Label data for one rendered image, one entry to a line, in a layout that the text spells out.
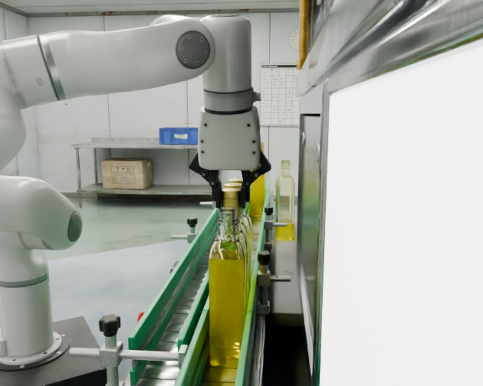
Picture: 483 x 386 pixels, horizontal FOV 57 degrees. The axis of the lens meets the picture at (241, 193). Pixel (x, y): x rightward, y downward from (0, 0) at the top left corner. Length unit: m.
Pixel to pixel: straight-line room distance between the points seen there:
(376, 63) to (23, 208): 0.67
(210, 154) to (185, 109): 5.97
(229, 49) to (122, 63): 0.16
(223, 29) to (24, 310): 0.64
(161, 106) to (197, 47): 6.18
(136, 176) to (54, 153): 1.63
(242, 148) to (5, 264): 0.50
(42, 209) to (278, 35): 5.99
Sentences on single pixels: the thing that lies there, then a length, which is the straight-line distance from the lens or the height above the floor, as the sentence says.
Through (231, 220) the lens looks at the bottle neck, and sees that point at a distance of 0.70.
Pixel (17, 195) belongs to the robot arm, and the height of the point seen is 1.16.
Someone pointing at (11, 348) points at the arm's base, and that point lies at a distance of 1.01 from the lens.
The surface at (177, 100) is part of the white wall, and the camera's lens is 6.70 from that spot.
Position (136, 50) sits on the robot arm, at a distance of 0.57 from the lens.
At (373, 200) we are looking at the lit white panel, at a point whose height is 1.25.
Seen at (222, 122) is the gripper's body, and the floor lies 1.28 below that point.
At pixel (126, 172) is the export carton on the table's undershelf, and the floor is 0.49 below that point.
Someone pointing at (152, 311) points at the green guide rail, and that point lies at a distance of 0.79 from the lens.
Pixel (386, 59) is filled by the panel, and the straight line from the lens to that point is 0.18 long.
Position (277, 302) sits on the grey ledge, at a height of 0.88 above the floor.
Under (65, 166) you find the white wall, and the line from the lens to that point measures 7.35.
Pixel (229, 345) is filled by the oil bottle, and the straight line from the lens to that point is 0.76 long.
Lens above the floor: 1.29
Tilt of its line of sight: 10 degrees down
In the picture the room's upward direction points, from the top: straight up
